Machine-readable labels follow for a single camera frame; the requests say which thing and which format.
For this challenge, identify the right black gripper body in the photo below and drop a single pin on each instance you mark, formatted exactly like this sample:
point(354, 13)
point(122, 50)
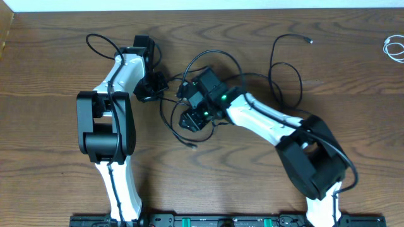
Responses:
point(200, 117)

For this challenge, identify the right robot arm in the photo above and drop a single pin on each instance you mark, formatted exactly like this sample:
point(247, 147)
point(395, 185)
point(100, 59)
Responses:
point(314, 162)

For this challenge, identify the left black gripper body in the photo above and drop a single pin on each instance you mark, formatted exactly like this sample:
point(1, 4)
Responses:
point(152, 86)

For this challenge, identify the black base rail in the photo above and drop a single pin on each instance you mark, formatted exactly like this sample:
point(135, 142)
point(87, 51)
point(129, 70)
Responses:
point(170, 220)

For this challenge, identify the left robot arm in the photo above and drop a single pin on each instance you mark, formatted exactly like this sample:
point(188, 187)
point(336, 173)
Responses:
point(107, 133)

